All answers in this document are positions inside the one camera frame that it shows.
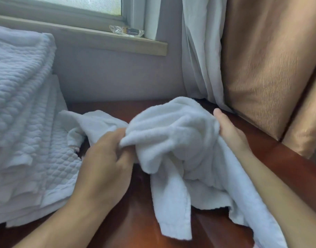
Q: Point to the wooden window sill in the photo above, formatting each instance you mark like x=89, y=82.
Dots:
x=95, y=38

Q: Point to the person's left thumb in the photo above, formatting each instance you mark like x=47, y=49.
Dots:
x=127, y=158

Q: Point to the tan satin curtain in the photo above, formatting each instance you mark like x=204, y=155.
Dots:
x=266, y=61
x=308, y=126

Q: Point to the white curtain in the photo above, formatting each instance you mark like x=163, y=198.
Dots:
x=201, y=49

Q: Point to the window with frosted glass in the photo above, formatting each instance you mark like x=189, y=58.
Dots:
x=77, y=7

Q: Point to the person's left hand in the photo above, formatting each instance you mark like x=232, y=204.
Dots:
x=101, y=173

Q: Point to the person's right thumb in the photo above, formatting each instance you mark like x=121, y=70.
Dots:
x=221, y=121

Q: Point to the clear glass ashtray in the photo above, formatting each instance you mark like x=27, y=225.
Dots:
x=127, y=31

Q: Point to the person's right forearm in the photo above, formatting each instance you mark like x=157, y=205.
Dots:
x=284, y=201

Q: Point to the white terry towel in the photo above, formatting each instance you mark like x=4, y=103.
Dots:
x=178, y=142

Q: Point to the person's right hand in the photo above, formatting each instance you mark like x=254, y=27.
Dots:
x=231, y=136

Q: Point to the stack of white quilted towels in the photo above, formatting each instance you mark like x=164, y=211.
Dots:
x=20, y=113

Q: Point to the person's left forearm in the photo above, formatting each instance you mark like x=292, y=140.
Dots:
x=70, y=227

